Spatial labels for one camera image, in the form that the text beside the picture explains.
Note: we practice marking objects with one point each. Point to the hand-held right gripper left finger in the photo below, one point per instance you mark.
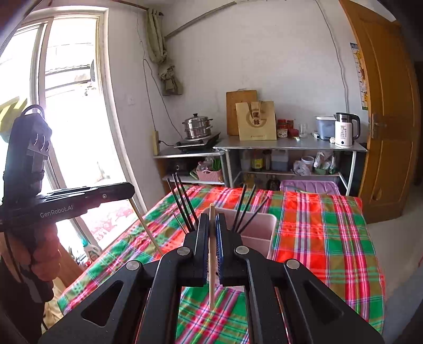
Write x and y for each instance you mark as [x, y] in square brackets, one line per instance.
[198, 258]

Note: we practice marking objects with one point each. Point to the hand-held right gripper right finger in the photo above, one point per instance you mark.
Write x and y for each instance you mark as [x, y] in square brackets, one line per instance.
[219, 244]

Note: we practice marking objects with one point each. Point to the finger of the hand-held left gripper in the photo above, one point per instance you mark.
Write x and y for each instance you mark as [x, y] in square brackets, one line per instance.
[112, 193]

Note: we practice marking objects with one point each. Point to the pink plastic utensil basket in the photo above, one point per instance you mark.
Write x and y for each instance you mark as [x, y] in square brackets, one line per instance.
[257, 231]

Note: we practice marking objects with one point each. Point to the wooden chopstick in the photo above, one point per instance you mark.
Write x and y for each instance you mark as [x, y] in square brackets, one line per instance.
[212, 297]
[147, 226]

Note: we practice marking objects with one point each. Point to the person's left forearm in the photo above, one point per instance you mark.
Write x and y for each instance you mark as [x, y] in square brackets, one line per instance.
[19, 291]

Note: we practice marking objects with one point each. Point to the person's left hand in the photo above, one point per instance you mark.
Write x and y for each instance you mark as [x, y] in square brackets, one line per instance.
[46, 258]

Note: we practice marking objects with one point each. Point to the white detergent bottle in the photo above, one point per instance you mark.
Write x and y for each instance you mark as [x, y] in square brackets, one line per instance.
[92, 253]

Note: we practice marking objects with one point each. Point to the beige power strip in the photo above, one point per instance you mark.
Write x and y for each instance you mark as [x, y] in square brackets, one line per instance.
[155, 142]

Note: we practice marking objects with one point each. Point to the pink woven basket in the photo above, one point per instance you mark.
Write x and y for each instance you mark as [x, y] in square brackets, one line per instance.
[209, 174]

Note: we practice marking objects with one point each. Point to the dark sauce bottle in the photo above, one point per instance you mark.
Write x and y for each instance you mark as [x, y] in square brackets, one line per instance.
[257, 162]

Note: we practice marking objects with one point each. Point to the plaid tablecloth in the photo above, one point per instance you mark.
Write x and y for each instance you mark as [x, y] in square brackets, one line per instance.
[314, 231]

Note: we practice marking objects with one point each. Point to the black induction cooker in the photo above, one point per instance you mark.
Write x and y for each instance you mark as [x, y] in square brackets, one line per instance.
[195, 145]

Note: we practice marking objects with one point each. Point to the clear plastic oil jug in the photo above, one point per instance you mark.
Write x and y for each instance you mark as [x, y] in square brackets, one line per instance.
[279, 161]

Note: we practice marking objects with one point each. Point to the purple plastic bin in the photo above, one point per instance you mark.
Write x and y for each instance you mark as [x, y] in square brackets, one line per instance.
[310, 188]

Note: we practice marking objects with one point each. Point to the steel steamer pot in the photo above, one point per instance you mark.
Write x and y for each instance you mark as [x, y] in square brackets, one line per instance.
[197, 127]

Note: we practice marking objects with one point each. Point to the tall steel table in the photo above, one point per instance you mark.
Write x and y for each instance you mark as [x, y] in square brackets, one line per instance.
[264, 144]

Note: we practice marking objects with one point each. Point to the white plastic cup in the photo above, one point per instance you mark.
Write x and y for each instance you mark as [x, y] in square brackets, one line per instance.
[307, 163]

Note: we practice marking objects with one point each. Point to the brown paper bag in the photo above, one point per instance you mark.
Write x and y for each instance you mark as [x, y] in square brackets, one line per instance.
[256, 125]

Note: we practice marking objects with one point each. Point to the red lidded jar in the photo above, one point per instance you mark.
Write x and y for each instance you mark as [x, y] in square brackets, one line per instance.
[282, 130]

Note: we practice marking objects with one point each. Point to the crumpled plastic bags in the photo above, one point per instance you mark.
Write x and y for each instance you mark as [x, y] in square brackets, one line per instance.
[325, 162]

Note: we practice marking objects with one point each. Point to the wooden cutting board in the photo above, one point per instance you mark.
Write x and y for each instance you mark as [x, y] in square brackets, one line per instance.
[233, 109]

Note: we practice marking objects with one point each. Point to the red box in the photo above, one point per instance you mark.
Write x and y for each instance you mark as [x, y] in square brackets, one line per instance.
[292, 129]

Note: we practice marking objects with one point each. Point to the glass cup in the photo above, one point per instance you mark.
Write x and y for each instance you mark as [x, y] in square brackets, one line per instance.
[303, 130]

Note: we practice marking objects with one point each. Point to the white lidded container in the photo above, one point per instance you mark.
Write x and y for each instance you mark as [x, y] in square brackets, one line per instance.
[325, 128]

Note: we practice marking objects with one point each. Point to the tied beige curtain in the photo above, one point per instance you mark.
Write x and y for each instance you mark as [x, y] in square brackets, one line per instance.
[155, 33]

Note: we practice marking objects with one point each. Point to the white electric kettle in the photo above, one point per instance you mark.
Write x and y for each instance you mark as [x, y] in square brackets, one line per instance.
[343, 132]

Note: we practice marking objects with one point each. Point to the wooden door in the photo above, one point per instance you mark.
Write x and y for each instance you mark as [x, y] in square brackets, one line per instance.
[390, 99]

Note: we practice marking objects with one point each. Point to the white wall switch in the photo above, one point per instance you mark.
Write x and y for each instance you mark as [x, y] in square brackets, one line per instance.
[131, 100]

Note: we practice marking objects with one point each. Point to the white window frame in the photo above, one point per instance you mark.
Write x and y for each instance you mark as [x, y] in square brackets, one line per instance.
[107, 82]

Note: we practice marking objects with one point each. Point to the grey wall pipe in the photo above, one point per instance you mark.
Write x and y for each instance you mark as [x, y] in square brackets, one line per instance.
[198, 21]

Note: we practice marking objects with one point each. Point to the wall calendar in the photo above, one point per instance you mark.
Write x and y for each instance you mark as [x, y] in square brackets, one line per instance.
[360, 76]

